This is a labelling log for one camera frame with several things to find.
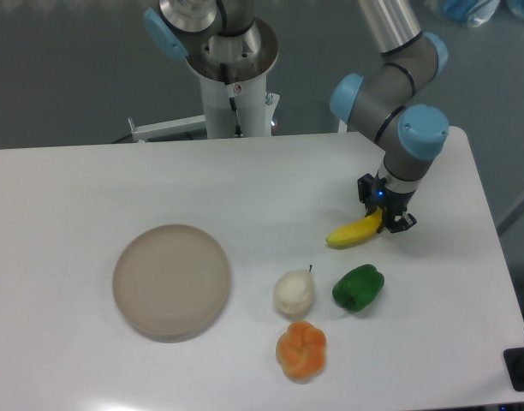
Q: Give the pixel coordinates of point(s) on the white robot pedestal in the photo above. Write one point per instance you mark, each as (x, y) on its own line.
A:
(232, 74)

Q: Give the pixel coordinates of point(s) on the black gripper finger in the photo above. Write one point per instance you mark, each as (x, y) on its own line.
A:
(364, 185)
(396, 223)

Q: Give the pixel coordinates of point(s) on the white pear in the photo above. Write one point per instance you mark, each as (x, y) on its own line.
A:
(293, 293)

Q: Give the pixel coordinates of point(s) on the white right frame post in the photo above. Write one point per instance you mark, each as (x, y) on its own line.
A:
(342, 127)

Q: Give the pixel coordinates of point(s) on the beige round plate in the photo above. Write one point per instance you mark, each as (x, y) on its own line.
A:
(171, 282)

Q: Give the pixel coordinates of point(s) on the black box at table edge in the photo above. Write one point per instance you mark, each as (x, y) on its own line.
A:
(514, 360)

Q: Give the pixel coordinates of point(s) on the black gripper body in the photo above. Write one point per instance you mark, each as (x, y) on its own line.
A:
(391, 194)

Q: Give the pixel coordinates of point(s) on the yellow banana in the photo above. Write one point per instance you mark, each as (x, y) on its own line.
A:
(356, 232)

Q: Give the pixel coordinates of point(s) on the white left frame bracket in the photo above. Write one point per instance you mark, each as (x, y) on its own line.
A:
(169, 130)

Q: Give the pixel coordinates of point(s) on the orange knotted bread roll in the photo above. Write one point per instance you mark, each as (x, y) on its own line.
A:
(301, 351)

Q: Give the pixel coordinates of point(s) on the green bell pepper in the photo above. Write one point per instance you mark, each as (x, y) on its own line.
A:
(358, 288)

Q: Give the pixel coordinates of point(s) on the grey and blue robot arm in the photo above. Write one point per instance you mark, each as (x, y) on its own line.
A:
(378, 106)

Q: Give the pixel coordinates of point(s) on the blue plastic bag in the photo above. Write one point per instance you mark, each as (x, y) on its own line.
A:
(464, 13)

